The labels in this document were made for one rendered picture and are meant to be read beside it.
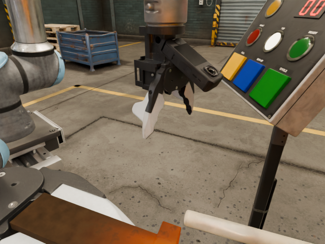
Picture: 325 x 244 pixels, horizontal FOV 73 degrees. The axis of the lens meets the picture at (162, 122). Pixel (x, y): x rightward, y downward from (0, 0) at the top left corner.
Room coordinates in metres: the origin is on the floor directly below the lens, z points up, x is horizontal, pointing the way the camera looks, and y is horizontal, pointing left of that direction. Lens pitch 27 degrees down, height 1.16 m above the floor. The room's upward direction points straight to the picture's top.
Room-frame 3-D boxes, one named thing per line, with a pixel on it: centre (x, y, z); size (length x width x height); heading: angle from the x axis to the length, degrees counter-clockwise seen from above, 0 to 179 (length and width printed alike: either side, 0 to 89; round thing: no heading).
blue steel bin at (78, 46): (5.19, 1.68, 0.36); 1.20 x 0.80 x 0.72; 51
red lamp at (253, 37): (0.66, -0.26, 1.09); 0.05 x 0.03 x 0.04; 161
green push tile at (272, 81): (0.46, -0.23, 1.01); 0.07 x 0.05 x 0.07; 6
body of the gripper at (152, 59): (0.43, 0.00, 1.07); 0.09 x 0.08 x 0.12; 48
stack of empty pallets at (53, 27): (6.67, 3.04, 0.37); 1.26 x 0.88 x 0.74; 63
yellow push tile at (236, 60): (0.66, -0.21, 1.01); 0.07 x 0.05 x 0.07; 6
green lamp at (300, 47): (0.46, -0.28, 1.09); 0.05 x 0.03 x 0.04; 161
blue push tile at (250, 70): (0.56, -0.22, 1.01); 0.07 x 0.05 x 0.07; 6
